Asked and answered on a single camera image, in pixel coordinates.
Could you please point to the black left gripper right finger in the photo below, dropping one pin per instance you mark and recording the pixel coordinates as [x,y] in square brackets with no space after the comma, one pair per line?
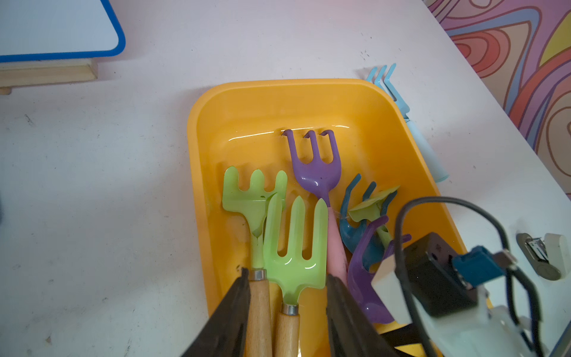
[350,333]

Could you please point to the green fork wooden handle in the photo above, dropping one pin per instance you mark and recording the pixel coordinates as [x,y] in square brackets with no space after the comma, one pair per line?
[293,273]

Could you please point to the blue framed whiteboard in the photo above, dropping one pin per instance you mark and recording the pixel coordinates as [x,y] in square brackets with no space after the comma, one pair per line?
[53,30]

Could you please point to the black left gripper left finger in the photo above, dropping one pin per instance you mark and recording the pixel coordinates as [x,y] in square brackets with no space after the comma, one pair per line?
[225,332]

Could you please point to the yellow plastic storage tray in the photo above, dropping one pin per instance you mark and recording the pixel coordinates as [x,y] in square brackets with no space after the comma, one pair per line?
[242,124]

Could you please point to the wooden whiteboard stand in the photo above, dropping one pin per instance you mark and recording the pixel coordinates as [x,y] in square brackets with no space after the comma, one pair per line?
[46,72]

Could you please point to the green small rake wooden handle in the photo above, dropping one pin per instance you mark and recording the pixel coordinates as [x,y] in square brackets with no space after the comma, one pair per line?
[374,207]

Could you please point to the light blue hand rake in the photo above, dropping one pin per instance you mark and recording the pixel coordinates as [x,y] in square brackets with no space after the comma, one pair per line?
[381,77]

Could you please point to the purple rake pink handle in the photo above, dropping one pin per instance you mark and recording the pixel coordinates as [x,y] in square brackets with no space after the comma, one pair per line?
[319,178]
[360,279]

